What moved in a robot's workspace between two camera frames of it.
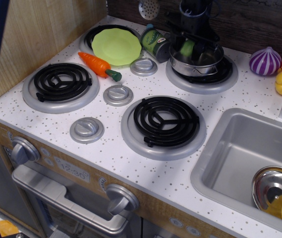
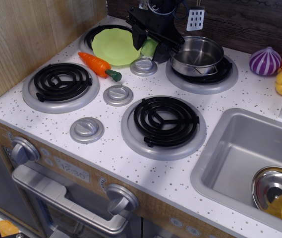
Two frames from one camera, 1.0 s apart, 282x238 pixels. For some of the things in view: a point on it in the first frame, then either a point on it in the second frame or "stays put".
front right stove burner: (163, 128) stays put
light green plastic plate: (118, 46) stays put
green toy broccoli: (187, 48) to (148, 47)
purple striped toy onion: (265, 61) stays put
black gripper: (178, 25) to (160, 27)
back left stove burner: (85, 42) stays put
